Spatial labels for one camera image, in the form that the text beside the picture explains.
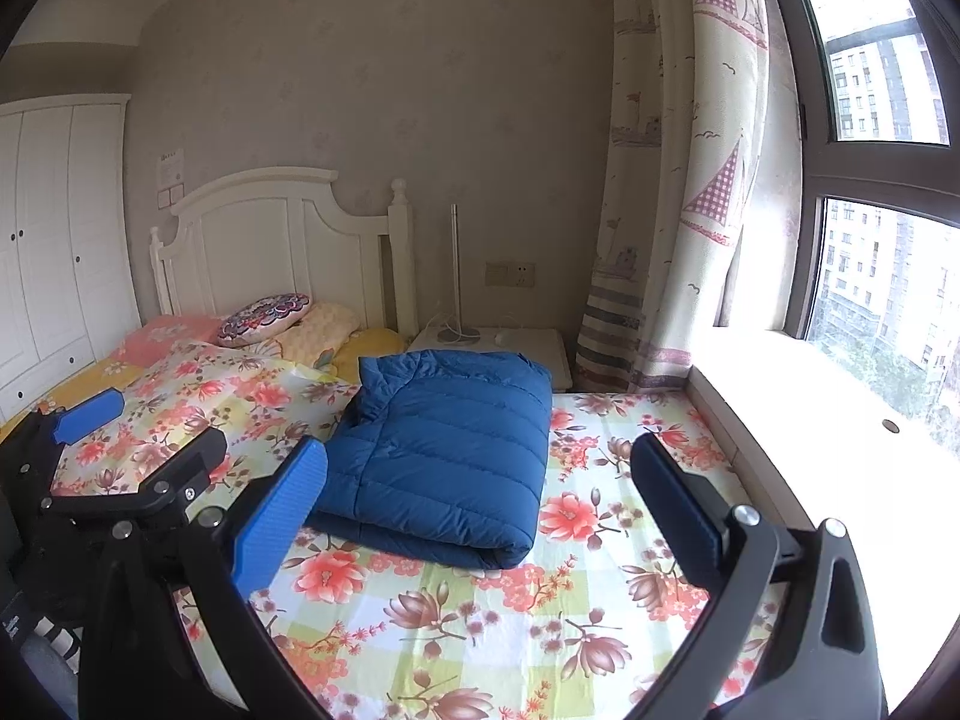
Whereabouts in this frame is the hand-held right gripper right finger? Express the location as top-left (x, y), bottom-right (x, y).
top-left (630, 431), bottom-right (887, 720)

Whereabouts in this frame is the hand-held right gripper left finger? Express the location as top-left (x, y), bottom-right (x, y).
top-left (79, 435), bottom-right (331, 720)

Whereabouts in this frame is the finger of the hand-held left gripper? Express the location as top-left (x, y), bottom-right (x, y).
top-left (49, 427), bottom-right (227, 520)
top-left (15, 386), bottom-right (127, 500)

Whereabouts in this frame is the blue puffer jacket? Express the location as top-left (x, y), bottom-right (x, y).
top-left (307, 351), bottom-right (554, 571)

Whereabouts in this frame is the pink pillow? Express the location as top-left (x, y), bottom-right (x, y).
top-left (120, 315), bottom-right (226, 365)

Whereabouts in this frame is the person's dark jacket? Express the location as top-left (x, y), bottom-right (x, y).
top-left (0, 600), bottom-right (83, 720)

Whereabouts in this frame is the white wardrobe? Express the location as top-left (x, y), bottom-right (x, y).
top-left (0, 94), bottom-right (143, 421)

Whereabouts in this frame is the purple patterned cushion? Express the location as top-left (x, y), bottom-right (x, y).
top-left (217, 292), bottom-right (312, 348)

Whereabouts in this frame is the white window sill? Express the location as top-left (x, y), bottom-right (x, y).
top-left (686, 326), bottom-right (960, 616)

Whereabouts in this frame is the cream pillow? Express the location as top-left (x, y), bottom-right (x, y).
top-left (281, 302), bottom-right (361, 361)

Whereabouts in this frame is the floral bed blanket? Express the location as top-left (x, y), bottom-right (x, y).
top-left (45, 337), bottom-right (785, 720)

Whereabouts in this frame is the white nightstand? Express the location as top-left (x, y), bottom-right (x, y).
top-left (407, 326), bottom-right (575, 391)

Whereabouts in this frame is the white wooden headboard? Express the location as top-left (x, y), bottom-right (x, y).
top-left (148, 167), bottom-right (416, 338)

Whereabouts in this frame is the slim white desk lamp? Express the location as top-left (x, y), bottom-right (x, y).
top-left (437, 202), bottom-right (485, 342)

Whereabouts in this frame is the sailboat print curtain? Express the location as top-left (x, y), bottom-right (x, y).
top-left (574, 0), bottom-right (773, 395)

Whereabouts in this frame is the dark framed window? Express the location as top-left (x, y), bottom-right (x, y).
top-left (780, 0), bottom-right (960, 458)

